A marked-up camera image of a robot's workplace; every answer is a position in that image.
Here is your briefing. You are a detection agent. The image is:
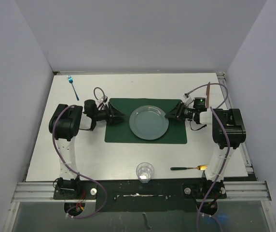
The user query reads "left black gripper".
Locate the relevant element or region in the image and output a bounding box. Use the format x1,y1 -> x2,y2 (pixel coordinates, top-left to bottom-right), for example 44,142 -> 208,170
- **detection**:
93,102 -> 126,125

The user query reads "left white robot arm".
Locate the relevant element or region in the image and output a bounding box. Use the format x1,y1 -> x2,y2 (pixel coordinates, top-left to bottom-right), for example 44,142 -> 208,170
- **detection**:
49,100 -> 125,199

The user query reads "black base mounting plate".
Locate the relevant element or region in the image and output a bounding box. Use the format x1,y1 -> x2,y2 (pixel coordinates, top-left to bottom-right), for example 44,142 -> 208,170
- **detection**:
53,178 -> 227,216

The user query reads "grey-blue round plate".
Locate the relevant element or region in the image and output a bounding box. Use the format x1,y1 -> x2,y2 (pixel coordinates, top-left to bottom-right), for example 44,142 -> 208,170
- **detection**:
129,105 -> 169,140

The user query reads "gold fork green handle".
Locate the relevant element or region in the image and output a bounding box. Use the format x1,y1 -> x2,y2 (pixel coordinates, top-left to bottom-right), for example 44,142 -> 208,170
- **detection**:
170,165 -> 208,171

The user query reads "brown knife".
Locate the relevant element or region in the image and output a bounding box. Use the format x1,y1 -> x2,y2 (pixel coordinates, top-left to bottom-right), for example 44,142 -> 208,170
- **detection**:
206,82 -> 211,108

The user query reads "aluminium right side rail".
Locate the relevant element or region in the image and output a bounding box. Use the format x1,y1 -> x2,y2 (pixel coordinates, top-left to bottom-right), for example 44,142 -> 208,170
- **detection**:
216,72 -> 254,174

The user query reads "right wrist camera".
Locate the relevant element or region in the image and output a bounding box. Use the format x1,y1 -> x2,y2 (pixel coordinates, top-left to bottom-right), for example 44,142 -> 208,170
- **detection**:
193,97 -> 207,112

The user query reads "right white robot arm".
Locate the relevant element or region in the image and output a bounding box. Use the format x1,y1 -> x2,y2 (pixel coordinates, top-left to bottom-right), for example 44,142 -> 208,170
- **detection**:
165,98 -> 246,198

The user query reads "clear drinking glass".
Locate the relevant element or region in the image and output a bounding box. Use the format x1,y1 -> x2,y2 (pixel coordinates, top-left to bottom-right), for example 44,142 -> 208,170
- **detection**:
136,162 -> 154,183

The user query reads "blue metallic fork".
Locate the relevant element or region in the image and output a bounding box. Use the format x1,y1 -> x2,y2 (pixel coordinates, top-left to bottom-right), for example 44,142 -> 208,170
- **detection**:
67,75 -> 80,101

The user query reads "dark green placemat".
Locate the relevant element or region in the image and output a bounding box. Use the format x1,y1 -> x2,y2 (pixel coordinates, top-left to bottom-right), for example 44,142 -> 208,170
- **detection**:
105,98 -> 187,144

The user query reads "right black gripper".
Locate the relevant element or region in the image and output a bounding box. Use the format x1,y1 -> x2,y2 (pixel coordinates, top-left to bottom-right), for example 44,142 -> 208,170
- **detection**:
165,101 -> 196,123

